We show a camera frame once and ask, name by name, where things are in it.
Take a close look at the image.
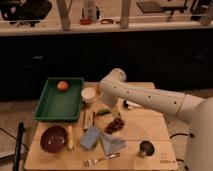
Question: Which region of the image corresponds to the grey-blue cloth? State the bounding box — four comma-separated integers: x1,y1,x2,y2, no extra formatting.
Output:
100,133,126,156

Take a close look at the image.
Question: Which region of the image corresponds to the green plastic tray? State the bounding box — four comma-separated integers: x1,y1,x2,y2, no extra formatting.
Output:
34,77,84,122

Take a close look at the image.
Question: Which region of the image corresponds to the orange fruit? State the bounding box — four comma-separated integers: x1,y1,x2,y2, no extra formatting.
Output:
57,81,69,91

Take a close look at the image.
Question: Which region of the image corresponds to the black pole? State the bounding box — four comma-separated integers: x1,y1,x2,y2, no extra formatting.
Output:
12,122,25,171

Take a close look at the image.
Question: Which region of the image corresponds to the purple bowl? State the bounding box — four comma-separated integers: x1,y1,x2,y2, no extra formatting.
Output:
40,125,68,153

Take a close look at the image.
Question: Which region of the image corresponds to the black office chair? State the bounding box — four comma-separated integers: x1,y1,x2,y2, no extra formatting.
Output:
0,0,52,27

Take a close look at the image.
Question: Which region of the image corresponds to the green pepper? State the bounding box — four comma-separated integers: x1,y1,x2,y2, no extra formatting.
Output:
96,109,110,116

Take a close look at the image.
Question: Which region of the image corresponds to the small wooden-edged box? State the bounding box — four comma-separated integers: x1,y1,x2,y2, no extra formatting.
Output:
83,110,95,130

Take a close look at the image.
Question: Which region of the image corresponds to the blue sponge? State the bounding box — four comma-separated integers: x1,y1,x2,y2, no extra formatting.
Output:
80,126,100,150

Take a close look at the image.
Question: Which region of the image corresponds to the bunch of dark grapes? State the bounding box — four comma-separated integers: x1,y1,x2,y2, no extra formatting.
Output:
104,118,125,134

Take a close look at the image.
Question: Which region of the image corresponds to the white cup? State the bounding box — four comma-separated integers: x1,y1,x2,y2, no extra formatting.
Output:
81,87,96,104

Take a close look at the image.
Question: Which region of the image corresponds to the silver fork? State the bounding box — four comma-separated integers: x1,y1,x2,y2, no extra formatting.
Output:
84,152,120,167

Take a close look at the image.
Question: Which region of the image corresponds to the black floor cable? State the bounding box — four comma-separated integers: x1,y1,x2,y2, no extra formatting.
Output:
169,132,190,140

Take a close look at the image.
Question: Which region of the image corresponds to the black-handled white brush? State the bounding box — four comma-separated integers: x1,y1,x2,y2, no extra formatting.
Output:
123,100,141,110

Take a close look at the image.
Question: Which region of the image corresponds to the orange bowl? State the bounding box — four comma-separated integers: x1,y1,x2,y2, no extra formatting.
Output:
97,83,100,94

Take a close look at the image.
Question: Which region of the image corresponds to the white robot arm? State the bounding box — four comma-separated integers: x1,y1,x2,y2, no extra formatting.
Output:
99,68,213,171

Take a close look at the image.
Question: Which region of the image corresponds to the metal cup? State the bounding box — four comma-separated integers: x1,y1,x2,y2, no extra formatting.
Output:
138,141,155,157

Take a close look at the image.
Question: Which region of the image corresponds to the red object on shelf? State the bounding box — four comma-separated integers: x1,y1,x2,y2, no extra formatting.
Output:
80,19,91,25

